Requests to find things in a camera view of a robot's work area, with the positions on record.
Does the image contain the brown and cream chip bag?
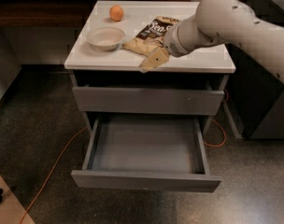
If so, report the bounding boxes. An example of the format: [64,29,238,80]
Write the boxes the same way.
[122,16,179,56]

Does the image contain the grey drawer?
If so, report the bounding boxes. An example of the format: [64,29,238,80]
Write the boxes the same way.
[72,114,220,192]
[72,86,224,116]

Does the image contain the grey top drawer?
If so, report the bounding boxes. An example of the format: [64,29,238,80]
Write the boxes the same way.
[72,86,224,116]

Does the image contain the white paper bowl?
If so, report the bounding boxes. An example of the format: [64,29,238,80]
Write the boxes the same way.
[86,27,125,51]

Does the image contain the grey drawer cabinet white top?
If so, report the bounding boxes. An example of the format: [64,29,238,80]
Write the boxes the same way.
[64,1,235,133]

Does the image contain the dark wooden shelf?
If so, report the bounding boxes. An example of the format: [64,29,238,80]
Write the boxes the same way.
[0,0,189,27]

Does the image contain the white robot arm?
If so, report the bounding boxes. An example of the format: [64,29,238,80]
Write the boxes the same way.
[140,0,284,84]

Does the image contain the dark cabinet on right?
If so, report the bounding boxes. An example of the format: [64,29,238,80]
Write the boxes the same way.
[225,0,284,139]

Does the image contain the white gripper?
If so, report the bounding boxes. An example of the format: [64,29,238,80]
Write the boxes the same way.
[139,21,195,73]

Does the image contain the orange fruit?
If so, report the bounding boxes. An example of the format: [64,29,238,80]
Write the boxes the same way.
[109,5,124,21]

